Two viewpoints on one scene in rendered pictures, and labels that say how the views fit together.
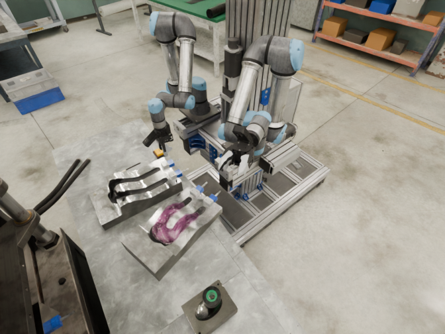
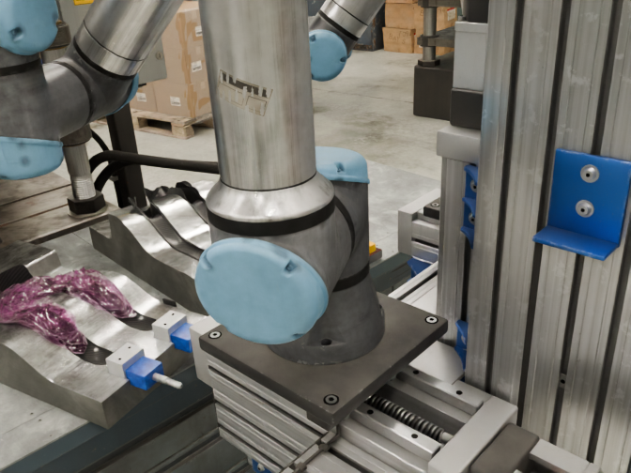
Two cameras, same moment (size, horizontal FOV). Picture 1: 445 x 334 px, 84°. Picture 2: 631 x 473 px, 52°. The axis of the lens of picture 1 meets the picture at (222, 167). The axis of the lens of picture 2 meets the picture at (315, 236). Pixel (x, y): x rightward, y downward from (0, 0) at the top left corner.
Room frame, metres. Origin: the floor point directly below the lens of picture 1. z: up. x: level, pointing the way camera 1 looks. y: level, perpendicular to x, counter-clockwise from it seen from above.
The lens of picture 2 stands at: (1.03, -0.81, 1.50)
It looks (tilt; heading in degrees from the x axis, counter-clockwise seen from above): 26 degrees down; 83
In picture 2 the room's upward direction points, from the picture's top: 3 degrees counter-clockwise
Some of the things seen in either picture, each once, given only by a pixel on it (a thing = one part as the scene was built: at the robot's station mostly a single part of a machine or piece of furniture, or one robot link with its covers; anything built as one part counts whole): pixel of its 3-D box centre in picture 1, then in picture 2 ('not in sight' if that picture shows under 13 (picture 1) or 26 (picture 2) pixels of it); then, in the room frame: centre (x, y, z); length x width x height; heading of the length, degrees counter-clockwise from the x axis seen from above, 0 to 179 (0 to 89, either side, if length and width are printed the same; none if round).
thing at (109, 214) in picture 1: (136, 188); (192, 235); (0.93, 0.53, 0.87); 0.50 x 0.26 x 0.14; 125
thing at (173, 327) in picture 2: (200, 189); (192, 339); (0.93, 0.14, 0.86); 0.13 x 0.05 x 0.05; 142
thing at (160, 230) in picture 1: (173, 220); (54, 298); (0.69, 0.26, 0.90); 0.26 x 0.18 x 0.08; 142
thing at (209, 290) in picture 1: (211, 296); not in sight; (0.31, 0.05, 0.89); 0.08 x 0.08 x 0.04
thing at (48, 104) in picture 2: (253, 141); (24, 114); (0.83, -0.14, 1.33); 0.11 x 0.08 x 0.11; 65
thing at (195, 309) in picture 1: (209, 309); not in sight; (0.28, 0.06, 0.84); 0.20 x 0.15 x 0.07; 125
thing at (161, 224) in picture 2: (136, 183); (189, 219); (0.93, 0.51, 0.92); 0.35 x 0.16 x 0.09; 125
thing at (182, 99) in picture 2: not in sight; (161, 63); (0.55, 4.82, 0.47); 1.22 x 0.80 x 0.94; 136
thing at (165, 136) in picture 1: (162, 132); not in sight; (1.11, 0.35, 1.15); 0.09 x 0.08 x 0.12; 125
